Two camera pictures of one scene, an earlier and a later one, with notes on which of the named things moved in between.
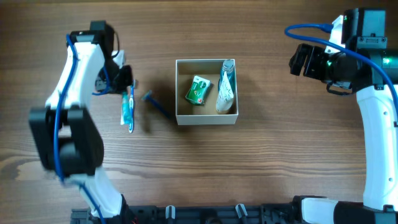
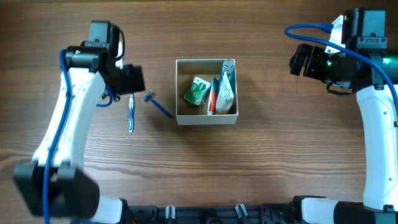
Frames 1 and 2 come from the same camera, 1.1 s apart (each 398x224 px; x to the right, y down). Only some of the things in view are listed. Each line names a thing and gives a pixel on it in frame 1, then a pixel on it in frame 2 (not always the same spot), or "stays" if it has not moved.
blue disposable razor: x=148 y=96 stays
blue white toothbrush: x=131 y=107 stays
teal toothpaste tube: x=125 y=100 → x=212 y=103
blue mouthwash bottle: x=228 y=68 stays
